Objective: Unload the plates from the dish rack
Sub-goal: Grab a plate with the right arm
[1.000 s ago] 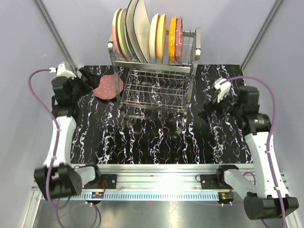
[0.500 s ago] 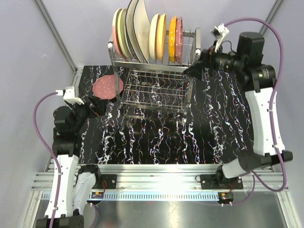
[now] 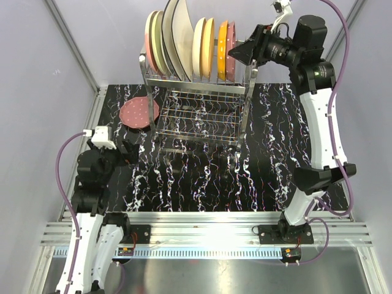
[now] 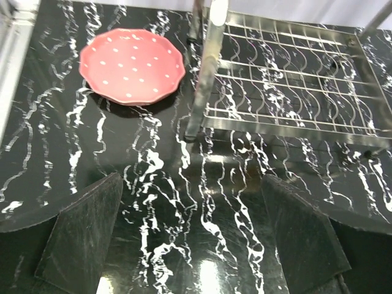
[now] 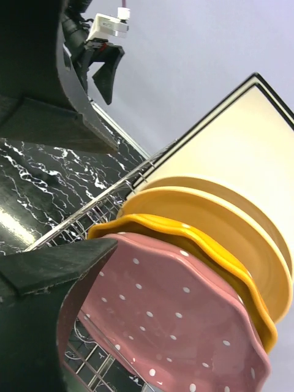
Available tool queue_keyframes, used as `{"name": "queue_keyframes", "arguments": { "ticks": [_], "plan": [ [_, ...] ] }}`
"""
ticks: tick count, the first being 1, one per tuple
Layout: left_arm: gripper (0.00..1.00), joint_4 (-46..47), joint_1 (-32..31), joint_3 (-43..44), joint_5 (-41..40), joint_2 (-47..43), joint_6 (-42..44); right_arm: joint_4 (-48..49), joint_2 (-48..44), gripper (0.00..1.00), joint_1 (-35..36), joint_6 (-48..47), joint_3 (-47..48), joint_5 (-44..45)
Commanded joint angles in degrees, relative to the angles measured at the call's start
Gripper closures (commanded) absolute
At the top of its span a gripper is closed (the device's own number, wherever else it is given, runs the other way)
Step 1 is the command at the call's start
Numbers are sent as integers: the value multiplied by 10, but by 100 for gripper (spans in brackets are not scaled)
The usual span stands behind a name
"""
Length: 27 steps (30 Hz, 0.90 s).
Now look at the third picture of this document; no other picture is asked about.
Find pale green round plate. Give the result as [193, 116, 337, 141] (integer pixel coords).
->
[151, 10, 170, 76]

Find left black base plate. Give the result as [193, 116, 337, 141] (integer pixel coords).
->
[121, 224, 151, 245]

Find aluminium frame post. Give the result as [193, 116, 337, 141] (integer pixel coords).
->
[324, 0, 368, 62]
[43, 0, 101, 95]

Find white square plate black rim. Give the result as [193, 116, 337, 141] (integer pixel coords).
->
[171, 0, 194, 81]

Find pink polka dot plate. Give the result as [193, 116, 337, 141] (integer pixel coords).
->
[119, 96, 150, 129]
[225, 21, 236, 83]

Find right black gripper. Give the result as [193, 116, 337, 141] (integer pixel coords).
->
[227, 24, 301, 68]

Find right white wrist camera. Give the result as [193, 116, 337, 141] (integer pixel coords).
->
[271, 0, 293, 32]

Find left aluminium frame post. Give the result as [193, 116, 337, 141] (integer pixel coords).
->
[43, 0, 101, 95]

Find slotted white cable duct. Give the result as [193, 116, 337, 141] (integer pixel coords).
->
[54, 247, 283, 258]

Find orange polka dot plate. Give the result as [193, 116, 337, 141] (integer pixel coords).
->
[217, 20, 228, 81]

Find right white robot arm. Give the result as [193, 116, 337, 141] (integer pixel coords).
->
[228, 15, 356, 244]

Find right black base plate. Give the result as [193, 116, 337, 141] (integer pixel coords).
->
[257, 224, 314, 245]

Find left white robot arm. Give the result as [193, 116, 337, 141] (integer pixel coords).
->
[55, 140, 140, 293]

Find tan round plate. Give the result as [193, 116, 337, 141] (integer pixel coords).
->
[201, 18, 215, 78]

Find pink and cream plate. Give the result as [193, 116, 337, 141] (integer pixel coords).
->
[145, 10, 159, 73]

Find black marble pattern mat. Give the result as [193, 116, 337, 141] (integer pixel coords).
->
[99, 83, 311, 212]

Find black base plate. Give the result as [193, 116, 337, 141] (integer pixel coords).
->
[257, 224, 314, 245]
[121, 224, 151, 245]

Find aluminium mounting rail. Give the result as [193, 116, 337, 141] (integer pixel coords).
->
[41, 211, 373, 246]

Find right aluminium frame post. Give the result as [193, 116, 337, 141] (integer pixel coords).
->
[324, 0, 368, 62]

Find steel two-tier dish rack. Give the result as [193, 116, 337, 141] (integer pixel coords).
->
[139, 48, 258, 152]

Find cream round plate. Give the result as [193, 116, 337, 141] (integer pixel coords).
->
[192, 17, 206, 78]

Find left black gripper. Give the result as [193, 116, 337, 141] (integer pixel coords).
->
[88, 138, 139, 185]

